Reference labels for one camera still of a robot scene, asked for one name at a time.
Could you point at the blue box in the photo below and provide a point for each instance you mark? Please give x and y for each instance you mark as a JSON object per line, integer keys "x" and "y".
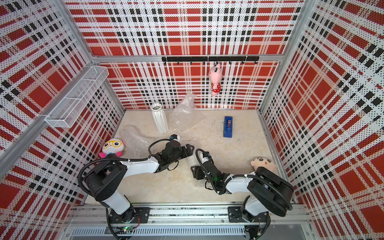
{"x": 228, "y": 127}

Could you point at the metal base rail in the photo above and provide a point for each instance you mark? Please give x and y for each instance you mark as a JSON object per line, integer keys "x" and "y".
{"x": 188, "y": 221}

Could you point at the clear wall shelf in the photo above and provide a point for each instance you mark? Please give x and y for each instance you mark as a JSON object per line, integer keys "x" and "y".
{"x": 68, "y": 110}

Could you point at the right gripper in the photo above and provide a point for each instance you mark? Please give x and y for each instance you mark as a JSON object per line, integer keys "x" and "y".
{"x": 197, "y": 172}

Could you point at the crumpled bubble wrap pile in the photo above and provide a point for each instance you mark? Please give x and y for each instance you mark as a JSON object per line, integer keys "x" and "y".
{"x": 186, "y": 114}

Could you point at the tall white ribbed vase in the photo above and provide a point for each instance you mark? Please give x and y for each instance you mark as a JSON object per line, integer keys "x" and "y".
{"x": 160, "y": 118}

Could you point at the doll head plush toy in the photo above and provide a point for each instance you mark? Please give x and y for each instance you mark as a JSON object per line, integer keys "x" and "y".
{"x": 265, "y": 163}

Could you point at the pink hanging plush toy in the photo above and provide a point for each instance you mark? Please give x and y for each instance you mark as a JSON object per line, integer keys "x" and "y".
{"x": 215, "y": 76}

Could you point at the black hook rail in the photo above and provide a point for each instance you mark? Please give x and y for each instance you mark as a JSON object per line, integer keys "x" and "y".
{"x": 211, "y": 59}

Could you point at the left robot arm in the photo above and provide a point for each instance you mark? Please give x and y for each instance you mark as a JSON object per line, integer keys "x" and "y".
{"x": 101, "y": 178}

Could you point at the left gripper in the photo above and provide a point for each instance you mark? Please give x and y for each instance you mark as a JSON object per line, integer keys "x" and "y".
{"x": 183, "y": 149}

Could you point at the owl plush toy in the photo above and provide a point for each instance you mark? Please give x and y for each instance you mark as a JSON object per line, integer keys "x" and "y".
{"x": 111, "y": 147}

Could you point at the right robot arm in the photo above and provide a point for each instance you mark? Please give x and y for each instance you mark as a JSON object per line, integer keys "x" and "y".
{"x": 269, "y": 193}

